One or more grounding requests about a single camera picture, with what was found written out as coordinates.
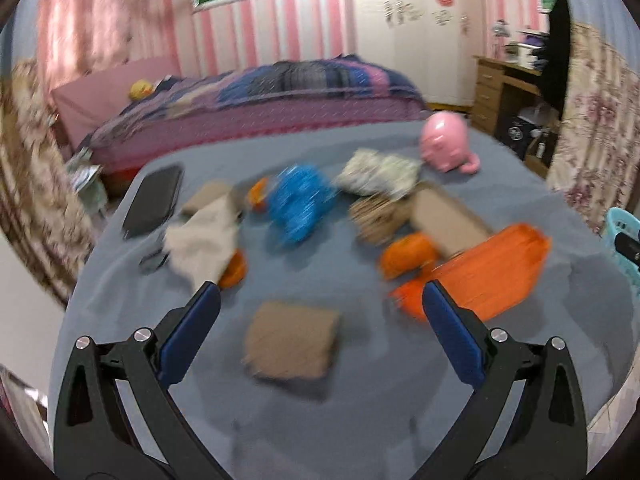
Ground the orange plastic bag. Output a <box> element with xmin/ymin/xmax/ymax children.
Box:
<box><xmin>390</xmin><ymin>223</ymin><xmax>552</xmax><ymax>322</ymax></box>

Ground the orange mandarin fruit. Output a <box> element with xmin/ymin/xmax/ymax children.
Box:
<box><xmin>378</xmin><ymin>232</ymin><xmax>439</xmax><ymax>281</ymax></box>

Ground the brown cardboard piece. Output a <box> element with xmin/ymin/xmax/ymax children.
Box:
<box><xmin>244</xmin><ymin>301</ymin><xmax>340</xmax><ymax>380</ymax></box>

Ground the dark brown wrapper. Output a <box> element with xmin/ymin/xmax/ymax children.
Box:
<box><xmin>348</xmin><ymin>194</ymin><xmax>411</xmax><ymax>245</ymax></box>

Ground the blue plastic bag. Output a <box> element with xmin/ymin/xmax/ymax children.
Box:
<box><xmin>267</xmin><ymin>164</ymin><xmax>336</xmax><ymax>245</ymax></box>

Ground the light blue plastic basket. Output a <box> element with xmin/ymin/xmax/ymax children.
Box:
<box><xmin>603</xmin><ymin>207</ymin><xmax>640</xmax><ymax>297</ymax></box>

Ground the floral curtain right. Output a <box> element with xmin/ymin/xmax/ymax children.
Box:
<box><xmin>547</xmin><ymin>0</ymin><xmax>639</xmax><ymax>233</ymax></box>

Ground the floral curtain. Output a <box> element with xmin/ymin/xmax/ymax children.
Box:
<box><xmin>547</xmin><ymin>0</ymin><xmax>639</xmax><ymax>233</ymax></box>
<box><xmin>1</xmin><ymin>58</ymin><xmax>94</xmax><ymax>306</ymax></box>

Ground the black box under desk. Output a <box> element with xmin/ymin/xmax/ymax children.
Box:
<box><xmin>503</xmin><ymin>110</ymin><xmax>538</xmax><ymax>159</ymax></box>

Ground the tan phone case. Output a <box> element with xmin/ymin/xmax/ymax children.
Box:
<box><xmin>409</xmin><ymin>182</ymin><xmax>494</xmax><ymax>260</ymax></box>

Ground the grey blanket on table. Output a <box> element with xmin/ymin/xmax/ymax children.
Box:
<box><xmin>49</xmin><ymin>122</ymin><xmax>639</xmax><ymax>479</ymax></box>

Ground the pink pig mug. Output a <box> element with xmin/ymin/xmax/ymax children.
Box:
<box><xmin>419</xmin><ymin>110</ymin><xmax>480</xmax><ymax>174</ymax></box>

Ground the wooden desk with drawers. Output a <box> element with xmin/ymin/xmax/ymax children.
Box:
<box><xmin>470</xmin><ymin>55</ymin><xmax>560</xmax><ymax>136</ymax></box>

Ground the floral curtain left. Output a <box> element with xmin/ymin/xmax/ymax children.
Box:
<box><xmin>1</xmin><ymin>58</ymin><xmax>94</xmax><ymax>306</ymax></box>

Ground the black smartphone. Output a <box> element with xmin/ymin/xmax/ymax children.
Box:
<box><xmin>122</xmin><ymin>165</ymin><xmax>183</xmax><ymax>240</ymax></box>

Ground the desk lamp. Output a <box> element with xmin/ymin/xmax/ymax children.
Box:
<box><xmin>491</xmin><ymin>18</ymin><xmax>511</xmax><ymax>60</ymax></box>

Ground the white wardrobe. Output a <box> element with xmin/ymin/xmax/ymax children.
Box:
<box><xmin>354</xmin><ymin>0</ymin><xmax>487</xmax><ymax>107</ymax></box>

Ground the bed with striped quilt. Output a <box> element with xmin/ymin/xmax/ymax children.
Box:
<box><xmin>52</xmin><ymin>54</ymin><xmax>426</xmax><ymax>177</ymax></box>

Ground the yellow duck plush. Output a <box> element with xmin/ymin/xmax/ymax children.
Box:
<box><xmin>128</xmin><ymin>79</ymin><xmax>154</xmax><ymax>102</ymax></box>

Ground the pink window curtain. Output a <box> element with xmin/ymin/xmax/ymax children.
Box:
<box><xmin>37</xmin><ymin>0</ymin><xmax>177</xmax><ymax>92</ymax></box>

